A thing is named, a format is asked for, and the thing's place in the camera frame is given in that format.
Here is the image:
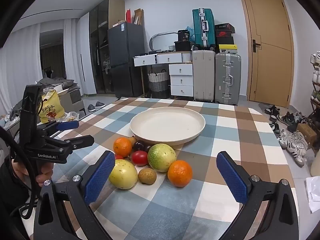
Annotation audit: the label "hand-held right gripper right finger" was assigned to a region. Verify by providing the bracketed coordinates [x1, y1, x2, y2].
[216, 151, 299, 240]

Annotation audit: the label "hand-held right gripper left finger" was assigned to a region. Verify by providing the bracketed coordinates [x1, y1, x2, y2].
[34, 151, 116, 240]

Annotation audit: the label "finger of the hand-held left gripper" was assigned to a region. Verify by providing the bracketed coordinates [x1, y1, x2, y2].
[46, 135, 95, 153]
[37, 120, 80, 138]

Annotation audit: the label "yellow green round fruit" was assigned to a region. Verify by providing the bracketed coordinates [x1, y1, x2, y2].
[109, 159, 138, 190]

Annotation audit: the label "orange mandarin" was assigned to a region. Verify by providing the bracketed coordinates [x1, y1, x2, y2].
[113, 137, 132, 157]
[167, 160, 193, 188]

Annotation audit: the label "brown longan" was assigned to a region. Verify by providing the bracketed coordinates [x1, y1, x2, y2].
[138, 168, 157, 185]

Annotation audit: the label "green speckled round fruit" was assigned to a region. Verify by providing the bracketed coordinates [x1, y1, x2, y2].
[147, 143, 177, 172]

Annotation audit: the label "cream round plate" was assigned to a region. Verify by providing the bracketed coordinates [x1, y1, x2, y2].
[130, 107, 206, 148]

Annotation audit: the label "person's left forearm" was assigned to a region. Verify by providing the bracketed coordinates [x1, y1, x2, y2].
[0, 142, 33, 240]

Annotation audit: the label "person's left hand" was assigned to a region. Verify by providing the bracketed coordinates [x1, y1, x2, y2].
[11, 162, 53, 187]

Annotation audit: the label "clear snack bag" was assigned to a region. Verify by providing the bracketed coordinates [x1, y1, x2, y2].
[64, 111, 80, 123]

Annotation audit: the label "yellow snack bag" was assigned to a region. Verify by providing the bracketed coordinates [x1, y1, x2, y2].
[38, 90, 66, 124]

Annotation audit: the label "grey clothes pile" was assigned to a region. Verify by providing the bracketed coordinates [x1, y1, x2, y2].
[35, 77, 75, 90]

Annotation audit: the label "checked tablecloth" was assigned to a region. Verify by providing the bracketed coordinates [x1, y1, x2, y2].
[30, 97, 300, 240]

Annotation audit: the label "white curtain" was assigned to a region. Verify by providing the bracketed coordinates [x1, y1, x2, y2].
[0, 17, 80, 117]

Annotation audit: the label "pile of shoes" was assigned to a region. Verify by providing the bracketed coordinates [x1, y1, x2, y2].
[264, 105, 313, 168]

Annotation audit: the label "white wardrobe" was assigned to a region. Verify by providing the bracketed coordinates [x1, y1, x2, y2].
[76, 12, 97, 95]

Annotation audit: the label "white paper sheet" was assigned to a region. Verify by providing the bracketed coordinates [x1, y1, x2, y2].
[304, 176, 320, 214]

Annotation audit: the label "small brown cardboard box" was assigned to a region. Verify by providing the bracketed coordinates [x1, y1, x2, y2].
[296, 123, 317, 144]

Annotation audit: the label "dark glass wardrobe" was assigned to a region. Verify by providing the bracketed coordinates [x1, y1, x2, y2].
[89, 0, 125, 95]

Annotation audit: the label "dark grey refrigerator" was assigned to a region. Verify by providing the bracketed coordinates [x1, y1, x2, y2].
[107, 22, 145, 98]

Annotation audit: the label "woven laundry basket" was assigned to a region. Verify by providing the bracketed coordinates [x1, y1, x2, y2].
[147, 69, 170, 99]

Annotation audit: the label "silver suitcase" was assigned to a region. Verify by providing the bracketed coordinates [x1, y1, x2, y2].
[215, 52, 242, 105]

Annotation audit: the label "beige suitcase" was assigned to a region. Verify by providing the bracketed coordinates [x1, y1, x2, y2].
[192, 50, 216, 102]

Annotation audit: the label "white dresser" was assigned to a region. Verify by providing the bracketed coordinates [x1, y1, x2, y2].
[134, 51, 194, 98]

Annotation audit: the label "folded cardboard boxes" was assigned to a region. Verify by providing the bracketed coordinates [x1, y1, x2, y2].
[134, 8, 144, 26]

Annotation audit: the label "wooden door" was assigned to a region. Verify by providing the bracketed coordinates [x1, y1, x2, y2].
[237, 0, 294, 108]

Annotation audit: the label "yellow shoe box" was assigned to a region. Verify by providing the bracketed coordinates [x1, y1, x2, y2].
[218, 44, 238, 54]

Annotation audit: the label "black bin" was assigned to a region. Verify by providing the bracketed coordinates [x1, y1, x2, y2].
[174, 41, 192, 53]

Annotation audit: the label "plain black shoe box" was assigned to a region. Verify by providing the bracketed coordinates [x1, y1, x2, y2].
[216, 36, 235, 46]

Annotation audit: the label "black printed box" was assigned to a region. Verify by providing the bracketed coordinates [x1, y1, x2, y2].
[177, 29, 192, 42]

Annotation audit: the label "teal suitcase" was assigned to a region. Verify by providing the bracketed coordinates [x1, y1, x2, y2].
[192, 8, 216, 50]

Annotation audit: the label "black cable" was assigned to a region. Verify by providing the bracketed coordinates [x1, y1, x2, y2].
[0, 125, 40, 220]

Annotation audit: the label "oval silver frame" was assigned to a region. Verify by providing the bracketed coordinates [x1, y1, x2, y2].
[149, 32, 178, 52]

